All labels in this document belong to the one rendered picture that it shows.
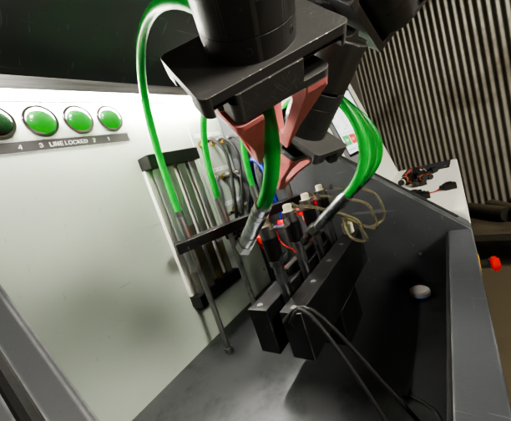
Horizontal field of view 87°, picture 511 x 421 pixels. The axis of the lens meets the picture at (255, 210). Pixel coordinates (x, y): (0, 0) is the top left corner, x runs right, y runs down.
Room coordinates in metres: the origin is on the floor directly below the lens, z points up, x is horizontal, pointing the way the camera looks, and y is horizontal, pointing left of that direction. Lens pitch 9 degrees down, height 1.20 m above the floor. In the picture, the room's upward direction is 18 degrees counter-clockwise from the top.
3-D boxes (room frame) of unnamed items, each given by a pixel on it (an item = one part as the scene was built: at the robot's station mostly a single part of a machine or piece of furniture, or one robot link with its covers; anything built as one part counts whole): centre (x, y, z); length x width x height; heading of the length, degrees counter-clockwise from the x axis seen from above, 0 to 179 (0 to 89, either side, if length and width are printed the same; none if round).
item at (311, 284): (0.52, -0.08, 0.91); 0.34 x 0.10 x 0.15; 142
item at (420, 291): (0.53, -0.28, 0.84); 0.04 x 0.04 x 0.01
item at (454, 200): (0.89, -0.55, 0.96); 0.70 x 0.22 x 0.03; 142
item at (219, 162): (0.78, 0.05, 1.20); 0.13 x 0.03 x 0.31; 142
